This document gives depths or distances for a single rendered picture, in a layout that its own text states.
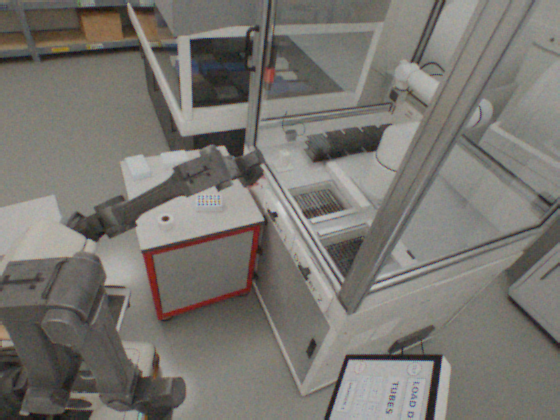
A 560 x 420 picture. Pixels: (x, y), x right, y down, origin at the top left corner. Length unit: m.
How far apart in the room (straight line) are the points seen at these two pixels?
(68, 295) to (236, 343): 1.77
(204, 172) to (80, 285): 0.41
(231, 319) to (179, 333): 0.31
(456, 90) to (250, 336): 1.83
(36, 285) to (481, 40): 0.79
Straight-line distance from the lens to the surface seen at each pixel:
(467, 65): 0.80
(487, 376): 2.70
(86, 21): 4.98
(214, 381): 2.19
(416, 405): 1.06
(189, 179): 0.85
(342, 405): 1.17
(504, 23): 0.76
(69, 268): 0.58
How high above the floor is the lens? 2.08
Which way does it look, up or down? 45 degrees down
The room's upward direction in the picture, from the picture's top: 10 degrees clockwise
